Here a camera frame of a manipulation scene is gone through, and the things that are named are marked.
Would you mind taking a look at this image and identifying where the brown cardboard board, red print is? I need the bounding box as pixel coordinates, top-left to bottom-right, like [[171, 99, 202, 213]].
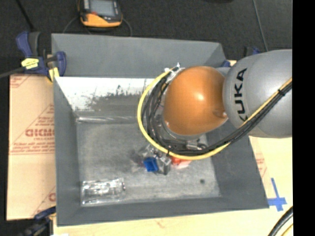
[[5, 73, 268, 221]]

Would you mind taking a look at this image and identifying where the grey metal bin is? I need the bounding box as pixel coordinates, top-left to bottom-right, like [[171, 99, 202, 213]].
[[51, 33, 270, 227]]

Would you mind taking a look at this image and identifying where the clear plastic bottle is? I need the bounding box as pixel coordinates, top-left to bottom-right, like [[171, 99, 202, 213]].
[[80, 177, 126, 206]]

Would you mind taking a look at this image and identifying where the red and white small object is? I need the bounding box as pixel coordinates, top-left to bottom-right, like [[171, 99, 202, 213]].
[[171, 156, 191, 170]]

